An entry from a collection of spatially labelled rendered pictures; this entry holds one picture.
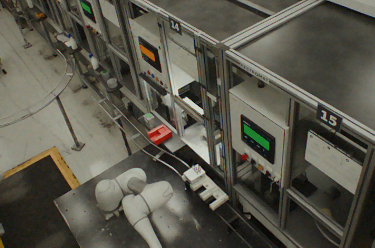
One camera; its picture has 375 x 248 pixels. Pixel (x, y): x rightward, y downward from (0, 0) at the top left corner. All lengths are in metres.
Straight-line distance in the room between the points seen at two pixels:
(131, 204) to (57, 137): 2.69
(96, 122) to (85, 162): 0.65
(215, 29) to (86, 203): 1.74
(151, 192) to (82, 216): 0.91
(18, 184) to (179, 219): 2.20
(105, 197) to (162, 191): 0.64
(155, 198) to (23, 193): 2.35
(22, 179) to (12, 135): 0.83
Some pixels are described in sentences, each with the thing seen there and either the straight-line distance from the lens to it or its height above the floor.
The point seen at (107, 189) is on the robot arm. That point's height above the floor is 0.94.
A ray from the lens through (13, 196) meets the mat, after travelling 4.52.
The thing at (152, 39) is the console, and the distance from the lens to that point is 2.70.
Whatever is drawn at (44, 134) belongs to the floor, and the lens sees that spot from 5.05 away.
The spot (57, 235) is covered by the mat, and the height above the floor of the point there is 0.01.
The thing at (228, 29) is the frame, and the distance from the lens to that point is 2.25.
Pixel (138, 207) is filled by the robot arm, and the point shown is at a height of 1.24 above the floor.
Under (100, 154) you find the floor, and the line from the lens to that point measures 4.51.
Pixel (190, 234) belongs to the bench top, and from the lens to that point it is 2.87.
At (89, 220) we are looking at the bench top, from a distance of 3.12.
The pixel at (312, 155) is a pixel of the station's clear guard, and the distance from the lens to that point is 1.92.
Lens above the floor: 3.13
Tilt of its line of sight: 41 degrees down
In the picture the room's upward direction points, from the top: 8 degrees counter-clockwise
